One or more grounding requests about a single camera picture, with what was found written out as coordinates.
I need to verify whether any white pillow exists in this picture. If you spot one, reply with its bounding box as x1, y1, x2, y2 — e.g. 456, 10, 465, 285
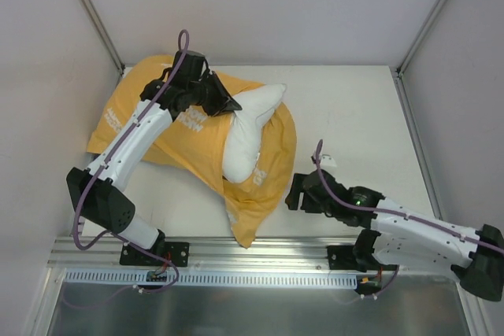
222, 84, 287, 184

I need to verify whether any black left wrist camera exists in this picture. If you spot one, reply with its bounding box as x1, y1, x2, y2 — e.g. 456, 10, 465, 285
170, 50, 210, 86

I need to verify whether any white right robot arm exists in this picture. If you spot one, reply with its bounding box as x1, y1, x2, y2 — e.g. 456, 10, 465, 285
285, 171, 503, 302

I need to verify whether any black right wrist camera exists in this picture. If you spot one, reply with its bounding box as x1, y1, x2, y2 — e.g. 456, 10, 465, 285
319, 154, 338, 169

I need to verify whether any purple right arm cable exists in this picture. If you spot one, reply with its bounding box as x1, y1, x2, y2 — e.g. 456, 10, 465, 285
313, 138, 504, 254

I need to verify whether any aluminium mounting rail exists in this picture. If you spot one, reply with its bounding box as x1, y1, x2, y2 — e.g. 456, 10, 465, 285
47, 236, 356, 273

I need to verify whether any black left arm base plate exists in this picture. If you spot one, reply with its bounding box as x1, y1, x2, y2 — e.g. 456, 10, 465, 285
119, 242, 190, 268

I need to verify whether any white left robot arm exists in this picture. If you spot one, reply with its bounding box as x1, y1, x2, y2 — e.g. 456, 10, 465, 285
66, 68, 241, 265

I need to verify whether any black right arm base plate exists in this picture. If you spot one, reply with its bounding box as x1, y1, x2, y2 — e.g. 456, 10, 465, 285
326, 245, 398, 272

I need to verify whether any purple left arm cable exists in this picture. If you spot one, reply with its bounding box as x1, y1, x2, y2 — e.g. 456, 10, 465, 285
72, 28, 194, 294

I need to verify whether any right aluminium frame post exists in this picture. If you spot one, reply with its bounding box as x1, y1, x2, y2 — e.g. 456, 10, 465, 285
395, 0, 476, 77

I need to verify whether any blue and yellow pillowcase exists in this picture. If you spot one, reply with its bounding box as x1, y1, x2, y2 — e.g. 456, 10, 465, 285
86, 55, 298, 249

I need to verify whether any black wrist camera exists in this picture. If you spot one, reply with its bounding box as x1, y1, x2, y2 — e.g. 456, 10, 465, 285
170, 50, 210, 86
319, 154, 338, 169

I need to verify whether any aluminium frame post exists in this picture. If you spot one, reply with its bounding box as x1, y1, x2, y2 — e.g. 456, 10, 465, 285
395, 0, 476, 77
79, 0, 125, 76

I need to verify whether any left aluminium frame post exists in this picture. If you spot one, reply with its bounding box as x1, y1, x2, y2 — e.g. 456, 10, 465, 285
79, 0, 125, 76

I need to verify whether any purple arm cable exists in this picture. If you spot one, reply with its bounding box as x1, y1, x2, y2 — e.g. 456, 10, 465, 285
313, 138, 504, 254
72, 28, 194, 294

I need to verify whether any white slotted cable duct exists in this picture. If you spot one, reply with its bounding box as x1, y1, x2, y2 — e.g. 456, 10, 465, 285
65, 268, 358, 290

